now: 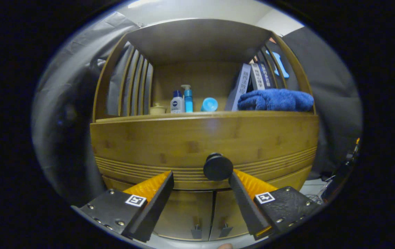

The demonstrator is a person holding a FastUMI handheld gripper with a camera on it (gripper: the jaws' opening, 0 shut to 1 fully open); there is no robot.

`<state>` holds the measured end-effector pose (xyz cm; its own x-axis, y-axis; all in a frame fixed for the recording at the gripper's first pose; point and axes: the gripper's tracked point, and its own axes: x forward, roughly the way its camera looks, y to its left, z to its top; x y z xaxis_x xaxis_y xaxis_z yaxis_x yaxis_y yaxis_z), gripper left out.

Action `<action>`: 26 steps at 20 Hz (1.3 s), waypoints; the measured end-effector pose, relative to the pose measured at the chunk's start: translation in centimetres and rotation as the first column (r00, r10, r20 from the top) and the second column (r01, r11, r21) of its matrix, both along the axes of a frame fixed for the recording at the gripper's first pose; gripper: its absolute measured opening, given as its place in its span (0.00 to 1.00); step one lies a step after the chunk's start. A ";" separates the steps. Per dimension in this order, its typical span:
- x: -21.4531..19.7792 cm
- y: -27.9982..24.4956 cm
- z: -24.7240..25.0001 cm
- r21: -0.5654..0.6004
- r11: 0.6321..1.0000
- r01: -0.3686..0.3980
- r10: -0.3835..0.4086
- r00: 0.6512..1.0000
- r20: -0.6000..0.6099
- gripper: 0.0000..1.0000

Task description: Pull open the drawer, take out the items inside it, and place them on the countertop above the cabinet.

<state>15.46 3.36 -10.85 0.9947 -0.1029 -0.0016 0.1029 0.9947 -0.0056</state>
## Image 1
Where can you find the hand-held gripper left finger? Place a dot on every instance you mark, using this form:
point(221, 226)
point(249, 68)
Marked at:
point(157, 204)

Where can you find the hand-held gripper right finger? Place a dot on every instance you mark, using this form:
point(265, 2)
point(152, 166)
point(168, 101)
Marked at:
point(244, 207)

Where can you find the light blue cosmetic tube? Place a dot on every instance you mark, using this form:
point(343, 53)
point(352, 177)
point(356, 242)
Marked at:
point(209, 104)

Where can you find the wooden countertop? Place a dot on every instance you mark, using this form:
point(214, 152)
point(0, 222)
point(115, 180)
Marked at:
point(149, 116)

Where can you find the wooden cabinet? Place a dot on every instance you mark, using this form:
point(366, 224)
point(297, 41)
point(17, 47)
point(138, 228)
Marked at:
point(197, 38)

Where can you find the beige lidded teacup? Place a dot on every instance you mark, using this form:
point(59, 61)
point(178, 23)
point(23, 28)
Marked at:
point(157, 110)

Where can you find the dark device with orange part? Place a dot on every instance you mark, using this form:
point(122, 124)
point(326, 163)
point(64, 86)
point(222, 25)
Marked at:
point(339, 176)

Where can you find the white bottle with blue cap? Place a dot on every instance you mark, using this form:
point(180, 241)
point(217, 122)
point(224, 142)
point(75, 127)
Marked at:
point(177, 104)

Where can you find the blue pump bottle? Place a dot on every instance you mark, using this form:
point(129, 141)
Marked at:
point(188, 102)

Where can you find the blue towel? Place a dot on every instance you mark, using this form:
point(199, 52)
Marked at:
point(277, 100)

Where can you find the grey book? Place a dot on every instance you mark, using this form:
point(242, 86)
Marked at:
point(240, 86)

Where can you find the white-spine book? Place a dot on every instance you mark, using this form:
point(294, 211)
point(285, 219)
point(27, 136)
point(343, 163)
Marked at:
point(257, 77)

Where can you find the dark blue book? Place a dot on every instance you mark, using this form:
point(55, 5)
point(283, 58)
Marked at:
point(266, 76)

